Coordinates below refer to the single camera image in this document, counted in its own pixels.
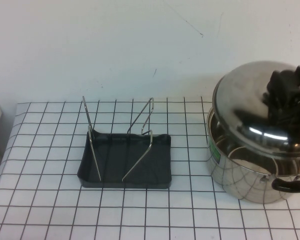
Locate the stainless steel pot lid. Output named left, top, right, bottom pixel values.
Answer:
left=212, top=59, right=300, bottom=163

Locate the black lid rack with wires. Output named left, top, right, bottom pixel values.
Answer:
left=76, top=95, right=173, bottom=189

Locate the white black-grid tablecloth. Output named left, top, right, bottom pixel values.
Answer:
left=0, top=96, right=300, bottom=240

